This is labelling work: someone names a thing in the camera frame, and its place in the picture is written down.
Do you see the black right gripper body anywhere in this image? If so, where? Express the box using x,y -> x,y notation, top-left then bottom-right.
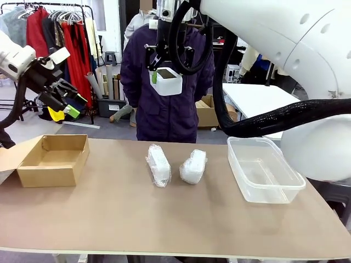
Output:
158,21 -> 182,54

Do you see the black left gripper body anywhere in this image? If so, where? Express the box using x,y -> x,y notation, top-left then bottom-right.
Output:
26,61 -> 64,95

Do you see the white digital clock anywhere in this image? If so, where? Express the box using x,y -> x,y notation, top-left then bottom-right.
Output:
149,67 -> 184,96

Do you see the bubble-wrapped clock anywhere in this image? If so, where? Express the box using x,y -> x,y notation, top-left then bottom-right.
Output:
179,149 -> 208,185
145,144 -> 172,188

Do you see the white bar on floor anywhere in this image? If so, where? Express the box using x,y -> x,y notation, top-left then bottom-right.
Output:
62,121 -> 101,129

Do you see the yellow bag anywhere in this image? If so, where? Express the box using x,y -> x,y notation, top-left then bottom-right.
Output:
47,106 -> 66,122

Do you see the grey cardboard tube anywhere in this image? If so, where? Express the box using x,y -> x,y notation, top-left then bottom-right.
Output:
84,71 -> 104,99

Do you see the dark grey storage bin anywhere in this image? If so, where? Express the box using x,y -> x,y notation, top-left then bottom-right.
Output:
97,98 -> 128,118

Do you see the mannequin in grey hoodie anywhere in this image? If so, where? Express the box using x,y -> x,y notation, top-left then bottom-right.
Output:
123,0 -> 158,53

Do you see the long red dress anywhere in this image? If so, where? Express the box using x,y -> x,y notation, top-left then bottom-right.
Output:
60,21 -> 93,107

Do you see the beige cardboard tube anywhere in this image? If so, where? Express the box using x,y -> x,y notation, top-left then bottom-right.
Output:
95,67 -> 109,96

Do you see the tall pale grey tube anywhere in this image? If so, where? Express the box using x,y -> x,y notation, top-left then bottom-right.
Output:
106,64 -> 115,101

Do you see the person in purple jacket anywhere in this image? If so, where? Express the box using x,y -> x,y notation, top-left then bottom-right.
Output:
120,23 -> 216,144

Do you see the black garment on hanger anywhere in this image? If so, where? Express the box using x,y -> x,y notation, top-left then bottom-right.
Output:
42,18 -> 68,83

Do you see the white plastic crate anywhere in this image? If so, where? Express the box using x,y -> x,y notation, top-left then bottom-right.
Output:
226,64 -> 242,83

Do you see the red jacket on hanger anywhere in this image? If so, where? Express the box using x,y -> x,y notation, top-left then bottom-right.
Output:
26,7 -> 50,58

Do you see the cream garment on hanger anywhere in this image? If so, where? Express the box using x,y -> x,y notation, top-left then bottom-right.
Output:
84,18 -> 103,68

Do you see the mannequin in beige coat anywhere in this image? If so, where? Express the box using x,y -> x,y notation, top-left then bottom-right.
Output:
238,45 -> 272,79

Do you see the grey fuzzy garment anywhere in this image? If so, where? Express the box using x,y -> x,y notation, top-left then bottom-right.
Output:
0,7 -> 28,47

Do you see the open cardboard box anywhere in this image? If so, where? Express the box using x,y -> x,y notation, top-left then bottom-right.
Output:
195,94 -> 220,128

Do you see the brown cardboard box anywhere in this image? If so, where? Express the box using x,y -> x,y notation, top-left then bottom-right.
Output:
0,134 -> 90,188

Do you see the bystander in dark clothes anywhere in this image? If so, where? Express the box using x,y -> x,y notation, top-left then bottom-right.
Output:
0,128 -> 16,150

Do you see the white table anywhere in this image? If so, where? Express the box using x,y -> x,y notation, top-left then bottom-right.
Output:
222,83 -> 301,141

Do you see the brown paper roll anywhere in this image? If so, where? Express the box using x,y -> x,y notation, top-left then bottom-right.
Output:
226,105 -> 239,123

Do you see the clear plastic container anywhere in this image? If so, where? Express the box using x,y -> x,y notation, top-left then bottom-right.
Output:
227,136 -> 307,204

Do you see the black plastic stool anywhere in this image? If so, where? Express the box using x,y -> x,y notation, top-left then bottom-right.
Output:
307,177 -> 351,220

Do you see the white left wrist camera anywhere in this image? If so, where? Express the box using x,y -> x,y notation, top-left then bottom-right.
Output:
41,47 -> 71,71

